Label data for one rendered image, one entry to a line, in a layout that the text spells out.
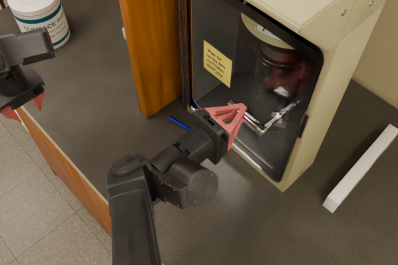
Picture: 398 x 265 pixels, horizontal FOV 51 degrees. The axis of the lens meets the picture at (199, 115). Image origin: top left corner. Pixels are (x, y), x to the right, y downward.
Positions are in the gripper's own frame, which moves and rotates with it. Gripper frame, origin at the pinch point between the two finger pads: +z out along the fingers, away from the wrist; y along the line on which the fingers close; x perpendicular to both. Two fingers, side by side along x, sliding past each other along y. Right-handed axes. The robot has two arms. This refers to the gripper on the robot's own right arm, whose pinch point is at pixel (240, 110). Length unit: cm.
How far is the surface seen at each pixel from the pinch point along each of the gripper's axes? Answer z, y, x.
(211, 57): 3.9, 2.0, 11.9
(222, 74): 3.9, -0.4, 8.8
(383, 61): 49, -17, -6
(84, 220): -25, -121, 59
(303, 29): -5.4, 30.5, -10.6
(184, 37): 3.9, 1.5, 19.8
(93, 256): -31, -121, 43
